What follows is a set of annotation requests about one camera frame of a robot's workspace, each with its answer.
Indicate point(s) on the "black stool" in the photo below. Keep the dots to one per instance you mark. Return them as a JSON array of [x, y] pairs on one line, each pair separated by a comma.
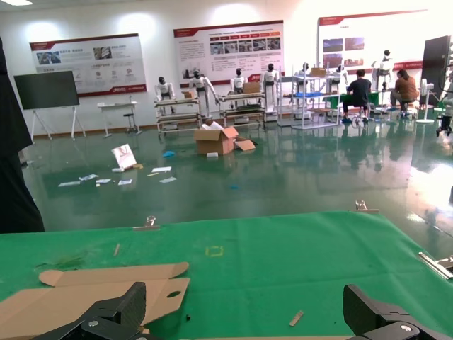
[[130, 117]]

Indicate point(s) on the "flat cardboard piece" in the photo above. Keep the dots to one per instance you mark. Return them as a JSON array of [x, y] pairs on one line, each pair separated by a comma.
[[245, 144]]

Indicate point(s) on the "small tilted white box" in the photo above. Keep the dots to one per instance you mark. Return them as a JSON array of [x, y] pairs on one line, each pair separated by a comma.
[[124, 156]]

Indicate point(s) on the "metal frame workbench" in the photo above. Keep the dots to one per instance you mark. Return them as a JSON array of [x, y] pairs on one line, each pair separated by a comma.
[[244, 95], [177, 102]]

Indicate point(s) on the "dark black draped object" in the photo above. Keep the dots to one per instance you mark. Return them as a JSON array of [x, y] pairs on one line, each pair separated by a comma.
[[14, 159]]

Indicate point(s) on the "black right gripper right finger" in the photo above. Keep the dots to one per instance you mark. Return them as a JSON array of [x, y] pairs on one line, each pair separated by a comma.
[[368, 315]]

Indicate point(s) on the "white metal rack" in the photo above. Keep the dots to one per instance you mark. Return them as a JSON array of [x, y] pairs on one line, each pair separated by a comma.
[[304, 78]]

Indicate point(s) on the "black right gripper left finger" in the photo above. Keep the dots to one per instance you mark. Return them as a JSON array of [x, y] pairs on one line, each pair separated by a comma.
[[117, 318]]

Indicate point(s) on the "black screen on stand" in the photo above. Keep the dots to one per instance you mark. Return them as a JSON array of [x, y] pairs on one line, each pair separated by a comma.
[[46, 90]]

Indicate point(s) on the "white foam packing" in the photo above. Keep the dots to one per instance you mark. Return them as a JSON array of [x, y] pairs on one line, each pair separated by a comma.
[[211, 124]]

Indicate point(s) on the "small white foam block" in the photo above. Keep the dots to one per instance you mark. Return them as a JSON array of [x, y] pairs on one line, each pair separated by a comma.
[[212, 154]]

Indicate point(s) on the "black cabinet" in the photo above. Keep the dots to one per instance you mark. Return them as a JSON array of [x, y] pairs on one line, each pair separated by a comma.
[[437, 67]]

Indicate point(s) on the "short wooden piece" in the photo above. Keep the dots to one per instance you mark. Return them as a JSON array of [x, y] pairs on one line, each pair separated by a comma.
[[296, 318]]

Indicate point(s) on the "open brown cardboard box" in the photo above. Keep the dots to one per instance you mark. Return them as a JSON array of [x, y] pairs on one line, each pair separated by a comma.
[[70, 304]]

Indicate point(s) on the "white black humanoid robot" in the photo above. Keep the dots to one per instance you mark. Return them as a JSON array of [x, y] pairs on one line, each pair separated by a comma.
[[305, 69], [199, 85], [340, 72], [270, 78], [384, 67], [238, 82], [164, 88]]

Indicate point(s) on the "grey robot machine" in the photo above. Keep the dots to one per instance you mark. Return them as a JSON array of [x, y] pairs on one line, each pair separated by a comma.
[[447, 117]]

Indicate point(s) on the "blue shoe cover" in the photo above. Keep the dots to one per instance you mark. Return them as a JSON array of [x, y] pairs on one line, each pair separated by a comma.
[[169, 154]]

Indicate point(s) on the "silver binder clip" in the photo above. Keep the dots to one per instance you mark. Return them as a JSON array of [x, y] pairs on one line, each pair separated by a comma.
[[147, 226], [364, 210], [437, 266]]

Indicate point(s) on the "white paper sheet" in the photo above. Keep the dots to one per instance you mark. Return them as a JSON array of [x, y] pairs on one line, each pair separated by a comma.
[[161, 169], [69, 183], [103, 181], [88, 177], [125, 182]]

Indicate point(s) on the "red white wall poster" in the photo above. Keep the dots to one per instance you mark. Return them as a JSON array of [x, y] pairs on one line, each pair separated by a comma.
[[354, 32], [106, 67], [230, 60]]

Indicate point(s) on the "small cardboard box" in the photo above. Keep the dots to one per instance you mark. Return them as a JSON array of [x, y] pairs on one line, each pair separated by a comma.
[[188, 95], [251, 88], [318, 72]]

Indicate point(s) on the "white standing fan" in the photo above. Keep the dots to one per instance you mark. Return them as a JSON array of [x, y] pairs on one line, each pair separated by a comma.
[[425, 88]]

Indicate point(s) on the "large open cardboard box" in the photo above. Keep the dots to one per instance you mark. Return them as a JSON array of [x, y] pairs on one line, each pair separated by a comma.
[[212, 143]]

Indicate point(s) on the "seated person brown shirt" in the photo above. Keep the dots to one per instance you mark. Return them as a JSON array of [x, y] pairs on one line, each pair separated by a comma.
[[406, 90]]

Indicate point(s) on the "seated person black shirt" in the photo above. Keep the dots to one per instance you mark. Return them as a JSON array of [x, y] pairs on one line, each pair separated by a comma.
[[357, 92]]

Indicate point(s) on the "green cloth table mat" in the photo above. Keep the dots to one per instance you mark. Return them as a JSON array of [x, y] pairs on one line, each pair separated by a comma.
[[265, 276]]

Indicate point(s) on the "small white table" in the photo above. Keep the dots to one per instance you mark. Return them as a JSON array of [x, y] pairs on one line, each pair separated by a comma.
[[117, 105]]

